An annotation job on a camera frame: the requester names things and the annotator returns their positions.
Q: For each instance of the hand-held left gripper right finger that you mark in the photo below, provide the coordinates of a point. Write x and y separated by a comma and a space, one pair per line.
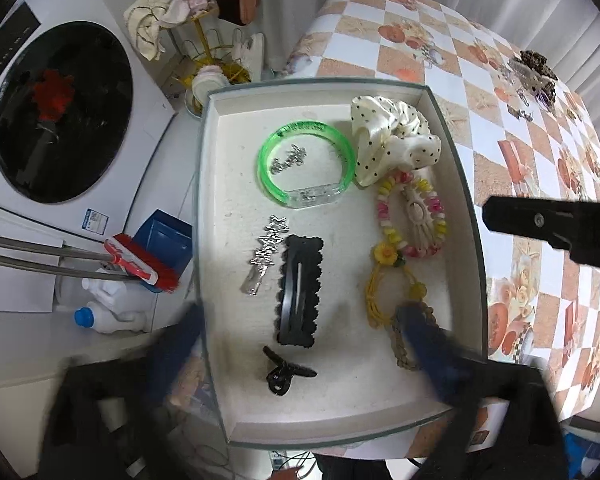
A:
425, 345

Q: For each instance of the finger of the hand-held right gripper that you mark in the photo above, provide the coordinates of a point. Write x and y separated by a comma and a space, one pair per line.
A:
530, 220

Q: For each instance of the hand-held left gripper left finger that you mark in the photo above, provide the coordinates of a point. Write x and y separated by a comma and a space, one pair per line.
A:
180, 340

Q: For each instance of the white shallow box tray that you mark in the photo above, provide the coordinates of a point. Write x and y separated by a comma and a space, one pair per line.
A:
230, 260

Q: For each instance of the silver star hair clip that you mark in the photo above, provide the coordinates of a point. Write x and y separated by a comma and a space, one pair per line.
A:
267, 245

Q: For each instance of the white bottle blue cap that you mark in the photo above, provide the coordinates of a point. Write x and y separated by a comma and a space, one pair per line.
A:
110, 322

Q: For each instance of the white plastic jug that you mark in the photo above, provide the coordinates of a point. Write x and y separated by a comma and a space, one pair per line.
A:
105, 290

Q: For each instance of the red bristle broom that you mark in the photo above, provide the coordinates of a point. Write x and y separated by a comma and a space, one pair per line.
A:
130, 260

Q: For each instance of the black claw clip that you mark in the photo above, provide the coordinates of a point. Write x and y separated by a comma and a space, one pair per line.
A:
280, 375

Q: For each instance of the small silver earrings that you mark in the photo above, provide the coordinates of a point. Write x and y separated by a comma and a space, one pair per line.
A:
521, 113

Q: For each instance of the blue dustpan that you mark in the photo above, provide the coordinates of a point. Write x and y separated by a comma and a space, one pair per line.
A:
165, 230

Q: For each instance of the cream hair clip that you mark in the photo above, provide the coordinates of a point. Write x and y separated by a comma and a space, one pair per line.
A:
419, 210

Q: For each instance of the black scalloped snap clip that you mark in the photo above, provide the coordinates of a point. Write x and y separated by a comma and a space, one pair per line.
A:
287, 310

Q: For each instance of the purple hair clip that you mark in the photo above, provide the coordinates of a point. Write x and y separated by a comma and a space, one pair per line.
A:
545, 96

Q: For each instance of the brown hair accessory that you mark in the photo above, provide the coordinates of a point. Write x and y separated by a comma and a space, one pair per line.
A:
537, 62

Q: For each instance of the cream polka dot scrunchie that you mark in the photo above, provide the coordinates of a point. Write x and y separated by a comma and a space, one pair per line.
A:
380, 125

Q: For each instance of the checkered printed tablecloth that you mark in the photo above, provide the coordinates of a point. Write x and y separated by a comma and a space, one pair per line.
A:
430, 60

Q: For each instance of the green translucent bangle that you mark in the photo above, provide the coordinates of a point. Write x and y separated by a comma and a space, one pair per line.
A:
265, 170

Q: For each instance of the small silver hair clip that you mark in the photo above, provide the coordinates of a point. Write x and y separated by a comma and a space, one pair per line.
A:
287, 160

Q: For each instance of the white front-load washing machine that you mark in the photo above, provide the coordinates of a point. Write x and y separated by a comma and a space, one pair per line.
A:
145, 125

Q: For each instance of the white pink slipper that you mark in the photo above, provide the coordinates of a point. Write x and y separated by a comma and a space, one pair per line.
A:
207, 82

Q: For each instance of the cream cloth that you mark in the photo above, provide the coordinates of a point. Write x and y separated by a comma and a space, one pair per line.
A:
145, 25

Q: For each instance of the pink white cloth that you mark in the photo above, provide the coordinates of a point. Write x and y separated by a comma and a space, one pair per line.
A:
185, 5

